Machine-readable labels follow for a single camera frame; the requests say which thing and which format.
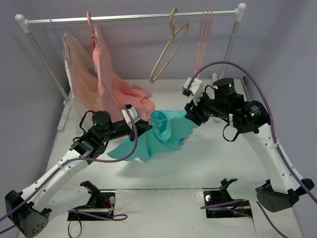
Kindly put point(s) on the white metal clothes rack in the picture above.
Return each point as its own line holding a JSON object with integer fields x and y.
{"x": 26, "y": 25}

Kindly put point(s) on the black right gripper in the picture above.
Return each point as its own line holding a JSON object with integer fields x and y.
{"x": 198, "y": 109}

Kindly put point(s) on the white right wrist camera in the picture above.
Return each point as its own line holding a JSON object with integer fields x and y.
{"x": 194, "y": 89}

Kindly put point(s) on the beige plastic hanger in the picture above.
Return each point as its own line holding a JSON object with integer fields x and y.
{"x": 172, "y": 46}

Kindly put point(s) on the salmon pink t shirt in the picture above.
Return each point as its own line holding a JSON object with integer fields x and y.
{"x": 115, "y": 92}

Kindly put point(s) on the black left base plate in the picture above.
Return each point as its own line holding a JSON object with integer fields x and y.
{"x": 104, "y": 207}

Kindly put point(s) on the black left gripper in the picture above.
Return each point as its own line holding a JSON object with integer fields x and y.
{"x": 135, "y": 126}

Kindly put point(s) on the teal t shirt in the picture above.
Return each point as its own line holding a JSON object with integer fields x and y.
{"x": 169, "y": 131}

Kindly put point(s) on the pale peach t shirt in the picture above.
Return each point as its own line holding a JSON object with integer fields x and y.
{"x": 82, "y": 80}

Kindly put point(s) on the blue plastic hanger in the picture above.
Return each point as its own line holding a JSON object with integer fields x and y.
{"x": 151, "y": 116}

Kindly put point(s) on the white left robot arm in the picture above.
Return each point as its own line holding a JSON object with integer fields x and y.
{"x": 31, "y": 209}

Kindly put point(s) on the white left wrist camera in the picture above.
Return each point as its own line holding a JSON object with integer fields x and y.
{"x": 131, "y": 115}

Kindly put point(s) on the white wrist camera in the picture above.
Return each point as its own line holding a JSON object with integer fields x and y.
{"x": 194, "y": 89}
{"x": 131, "y": 115}

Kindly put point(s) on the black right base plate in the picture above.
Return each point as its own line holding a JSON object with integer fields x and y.
{"x": 223, "y": 207}

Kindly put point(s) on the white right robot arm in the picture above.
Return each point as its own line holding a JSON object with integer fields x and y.
{"x": 251, "y": 120}

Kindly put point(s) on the pink hanger holding shirt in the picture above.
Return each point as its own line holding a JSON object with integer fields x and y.
{"x": 90, "y": 25}

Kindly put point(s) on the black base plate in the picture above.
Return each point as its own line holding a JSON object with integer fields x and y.
{"x": 223, "y": 207}
{"x": 104, "y": 207}

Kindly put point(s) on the blue hanger holding shirt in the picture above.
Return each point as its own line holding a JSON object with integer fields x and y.
{"x": 60, "y": 40}

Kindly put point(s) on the pink plastic hanger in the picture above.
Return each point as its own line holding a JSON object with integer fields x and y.
{"x": 199, "y": 42}
{"x": 203, "y": 42}
{"x": 206, "y": 42}

